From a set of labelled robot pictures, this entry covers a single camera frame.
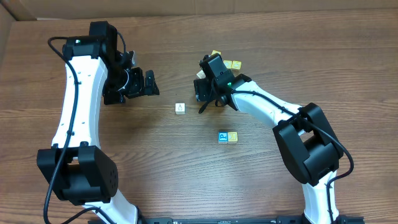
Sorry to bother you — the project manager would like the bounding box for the blue letter P block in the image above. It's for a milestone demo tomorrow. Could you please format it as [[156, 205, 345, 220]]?
[[218, 132, 228, 144]]

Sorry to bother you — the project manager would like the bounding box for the yellow block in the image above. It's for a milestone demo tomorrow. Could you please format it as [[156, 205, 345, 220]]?
[[211, 50, 221, 55], [223, 60, 232, 69], [228, 132, 238, 144], [231, 60, 242, 70]]

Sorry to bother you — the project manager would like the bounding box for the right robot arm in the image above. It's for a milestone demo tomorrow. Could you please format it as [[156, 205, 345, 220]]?
[[194, 54, 343, 223]]

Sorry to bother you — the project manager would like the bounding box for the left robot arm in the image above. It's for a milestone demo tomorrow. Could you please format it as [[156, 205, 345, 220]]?
[[37, 21, 160, 223]]

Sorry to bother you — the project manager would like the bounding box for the white patterned block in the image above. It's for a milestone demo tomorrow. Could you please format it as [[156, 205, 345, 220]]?
[[197, 70, 206, 79]]

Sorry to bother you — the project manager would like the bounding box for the white letter A block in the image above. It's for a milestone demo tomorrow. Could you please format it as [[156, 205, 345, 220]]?
[[175, 103, 186, 115]]

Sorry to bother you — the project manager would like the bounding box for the yellow block top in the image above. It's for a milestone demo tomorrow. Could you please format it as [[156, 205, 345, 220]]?
[[211, 50, 221, 55]]

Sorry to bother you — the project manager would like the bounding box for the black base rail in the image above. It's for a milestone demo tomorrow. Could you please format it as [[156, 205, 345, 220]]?
[[137, 215, 365, 224]]

